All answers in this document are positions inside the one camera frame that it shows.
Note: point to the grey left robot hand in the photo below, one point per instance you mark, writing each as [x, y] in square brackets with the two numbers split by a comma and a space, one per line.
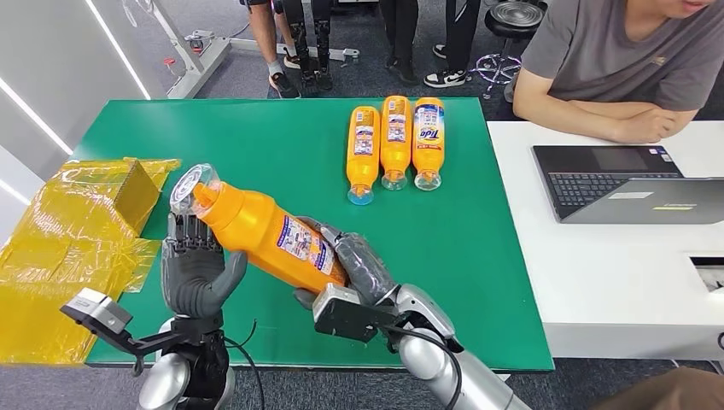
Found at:
[192, 277]

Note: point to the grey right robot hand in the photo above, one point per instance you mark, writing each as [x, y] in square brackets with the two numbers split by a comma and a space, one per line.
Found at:
[365, 266]

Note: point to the orange detergent bottle clear cap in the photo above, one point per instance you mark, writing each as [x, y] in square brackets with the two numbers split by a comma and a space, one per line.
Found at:
[395, 155]
[254, 232]

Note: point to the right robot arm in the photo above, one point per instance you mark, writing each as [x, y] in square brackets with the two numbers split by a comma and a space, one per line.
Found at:
[430, 362]

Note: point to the orange detergent bottle blue cap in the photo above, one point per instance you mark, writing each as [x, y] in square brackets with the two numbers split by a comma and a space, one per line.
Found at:
[362, 170]

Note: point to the orange bottle Tide front label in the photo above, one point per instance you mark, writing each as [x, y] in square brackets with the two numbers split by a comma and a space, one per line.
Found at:
[428, 161]

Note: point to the yellow taped cardboard box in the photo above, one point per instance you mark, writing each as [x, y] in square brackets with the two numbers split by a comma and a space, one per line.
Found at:
[56, 266]

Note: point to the black white humanoid robot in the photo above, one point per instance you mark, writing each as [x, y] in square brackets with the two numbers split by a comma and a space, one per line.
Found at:
[323, 34]

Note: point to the person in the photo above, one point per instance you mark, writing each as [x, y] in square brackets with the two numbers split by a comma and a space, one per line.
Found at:
[263, 34]
[401, 28]
[611, 51]
[461, 34]

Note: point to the black grey laptop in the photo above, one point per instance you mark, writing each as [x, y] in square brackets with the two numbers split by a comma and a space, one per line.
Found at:
[594, 187]

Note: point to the black chrome stool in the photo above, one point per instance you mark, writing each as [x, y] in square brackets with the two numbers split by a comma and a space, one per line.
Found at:
[513, 17]

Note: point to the brown rounded object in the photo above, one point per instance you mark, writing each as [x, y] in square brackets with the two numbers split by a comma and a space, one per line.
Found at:
[679, 393]

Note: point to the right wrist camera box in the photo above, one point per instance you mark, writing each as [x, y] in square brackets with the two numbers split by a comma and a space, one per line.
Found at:
[339, 297]

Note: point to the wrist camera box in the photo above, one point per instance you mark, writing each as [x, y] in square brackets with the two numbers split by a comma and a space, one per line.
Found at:
[339, 297]
[102, 311]

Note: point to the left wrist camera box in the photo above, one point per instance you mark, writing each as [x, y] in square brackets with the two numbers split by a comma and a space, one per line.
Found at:
[102, 311]

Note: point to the white wall light strip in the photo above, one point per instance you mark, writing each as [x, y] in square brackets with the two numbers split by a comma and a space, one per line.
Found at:
[14, 193]
[117, 48]
[34, 116]

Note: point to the white metal stand frame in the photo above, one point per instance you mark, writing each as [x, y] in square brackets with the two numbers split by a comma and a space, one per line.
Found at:
[198, 68]

